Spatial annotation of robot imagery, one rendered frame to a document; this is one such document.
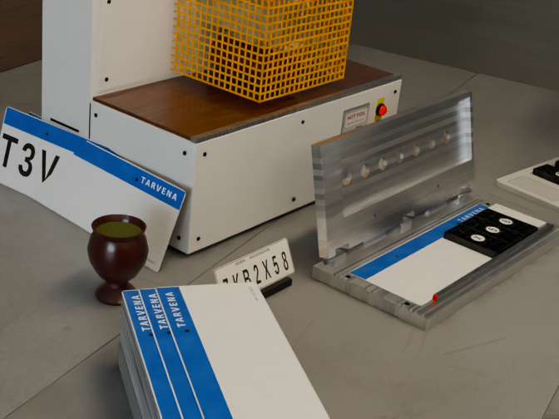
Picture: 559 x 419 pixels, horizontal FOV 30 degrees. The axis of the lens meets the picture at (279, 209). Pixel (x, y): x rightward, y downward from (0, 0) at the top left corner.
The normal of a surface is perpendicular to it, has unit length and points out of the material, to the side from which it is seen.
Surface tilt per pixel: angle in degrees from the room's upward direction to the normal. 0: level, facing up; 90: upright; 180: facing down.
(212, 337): 0
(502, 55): 90
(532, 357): 0
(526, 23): 90
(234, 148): 90
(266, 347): 0
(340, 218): 76
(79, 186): 69
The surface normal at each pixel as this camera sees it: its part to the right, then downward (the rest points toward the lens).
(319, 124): 0.77, 0.33
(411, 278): 0.10, -0.91
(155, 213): -0.60, -0.10
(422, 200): 0.77, 0.11
